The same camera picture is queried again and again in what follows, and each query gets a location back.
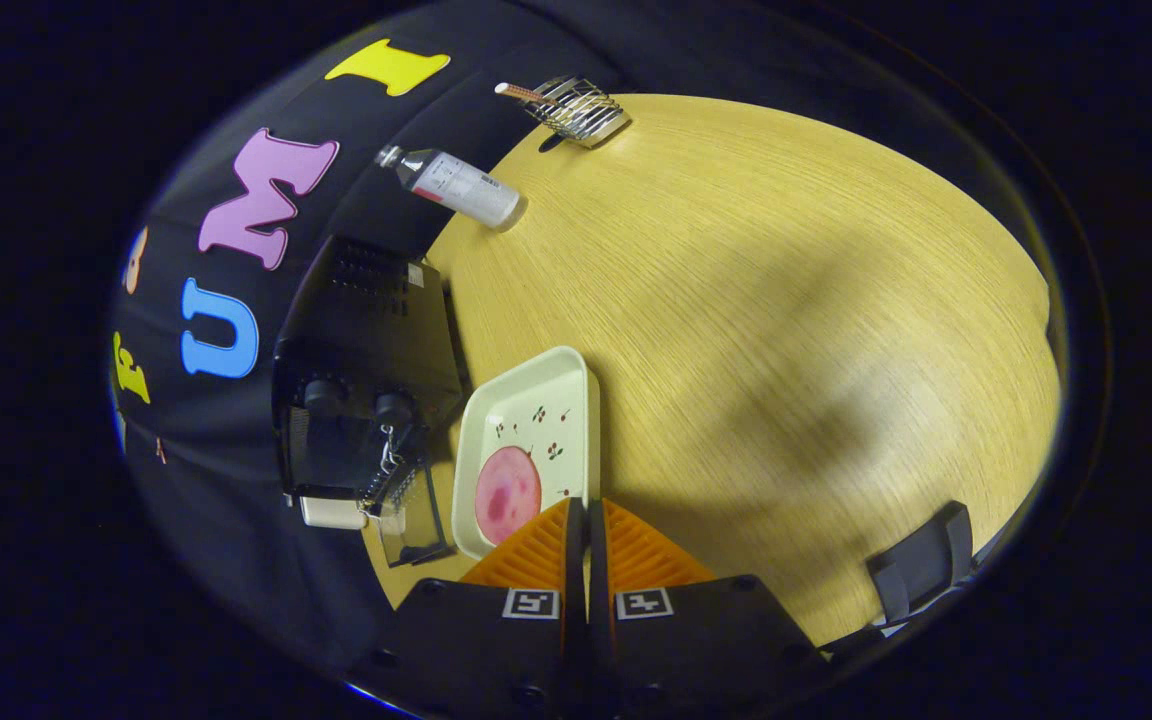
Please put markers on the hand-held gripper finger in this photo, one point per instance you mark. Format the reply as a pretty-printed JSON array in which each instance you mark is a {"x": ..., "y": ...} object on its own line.
[
  {"x": 598, "y": 570},
  {"x": 577, "y": 570}
]

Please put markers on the pink round ham slice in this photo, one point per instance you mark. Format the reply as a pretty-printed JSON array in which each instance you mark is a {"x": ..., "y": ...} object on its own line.
[{"x": 506, "y": 495}]

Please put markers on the square cream plate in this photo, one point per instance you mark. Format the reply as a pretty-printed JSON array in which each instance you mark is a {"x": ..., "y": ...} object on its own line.
[{"x": 546, "y": 385}]

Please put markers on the black toaster oven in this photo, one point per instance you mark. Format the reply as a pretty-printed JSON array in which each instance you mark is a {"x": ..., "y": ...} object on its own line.
[{"x": 366, "y": 310}]

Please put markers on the white bread toaster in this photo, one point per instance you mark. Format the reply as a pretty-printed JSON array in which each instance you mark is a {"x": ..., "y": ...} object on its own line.
[{"x": 331, "y": 512}]

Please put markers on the black chair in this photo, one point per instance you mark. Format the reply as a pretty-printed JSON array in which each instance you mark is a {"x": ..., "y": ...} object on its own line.
[{"x": 921, "y": 560}]

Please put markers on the clear plastic bottle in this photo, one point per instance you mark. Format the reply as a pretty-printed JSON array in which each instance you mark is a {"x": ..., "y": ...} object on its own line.
[{"x": 466, "y": 187}]

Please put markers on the small black cap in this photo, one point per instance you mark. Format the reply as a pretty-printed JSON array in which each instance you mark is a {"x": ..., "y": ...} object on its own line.
[{"x": 551, "y": 143}]

